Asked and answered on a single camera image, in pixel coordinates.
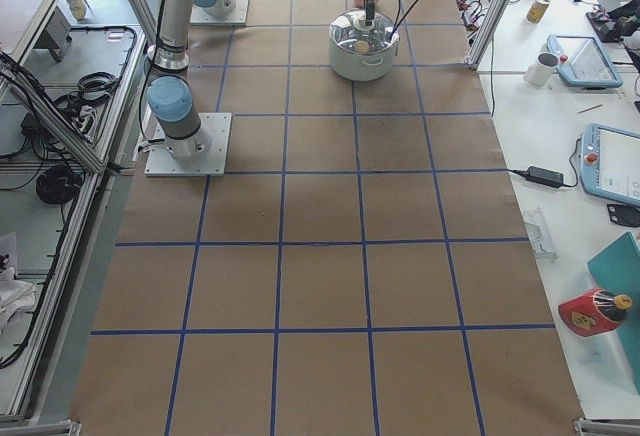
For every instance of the teal box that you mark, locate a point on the teal box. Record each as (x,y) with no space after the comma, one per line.
(616,269)

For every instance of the small black power adapter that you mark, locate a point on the small black power adapter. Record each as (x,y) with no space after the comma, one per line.
(545,177)

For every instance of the upper blue teach pendant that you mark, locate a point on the upper blue teach pendant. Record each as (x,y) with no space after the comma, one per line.
(588,64)

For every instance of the yellow drink can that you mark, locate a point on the yellow drink can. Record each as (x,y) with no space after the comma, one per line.
(537,10)

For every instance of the blue teach pendant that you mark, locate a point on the blue teach pendant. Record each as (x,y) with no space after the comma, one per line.
(609,163)
(588,64)

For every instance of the brown egg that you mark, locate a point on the brown egg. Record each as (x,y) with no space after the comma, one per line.
(361,46)

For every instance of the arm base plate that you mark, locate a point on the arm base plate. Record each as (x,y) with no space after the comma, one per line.
(202,154)
(219,12)

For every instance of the pale green cooking pot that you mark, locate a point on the pale green cooking pot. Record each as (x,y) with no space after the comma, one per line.
(359,67)

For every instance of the white mug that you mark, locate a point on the white mug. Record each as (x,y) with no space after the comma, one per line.
(541,69)

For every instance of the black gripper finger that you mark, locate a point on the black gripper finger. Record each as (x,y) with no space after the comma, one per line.
(369,12)

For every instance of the red bottle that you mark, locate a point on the red bottle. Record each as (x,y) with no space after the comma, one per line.
(595,312)

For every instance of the lower blue teach pendant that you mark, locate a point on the lower blue teach pendant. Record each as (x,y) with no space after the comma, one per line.
(609,163)

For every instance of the glass pot lid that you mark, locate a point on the glass pot lid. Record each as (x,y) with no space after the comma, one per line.
(349,27)

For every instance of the power strip with plugs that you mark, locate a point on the power strip with plugs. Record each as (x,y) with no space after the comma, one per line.
(472,3)

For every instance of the aluminium frame post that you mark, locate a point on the aluminium frame post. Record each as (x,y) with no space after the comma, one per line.
(485,34)

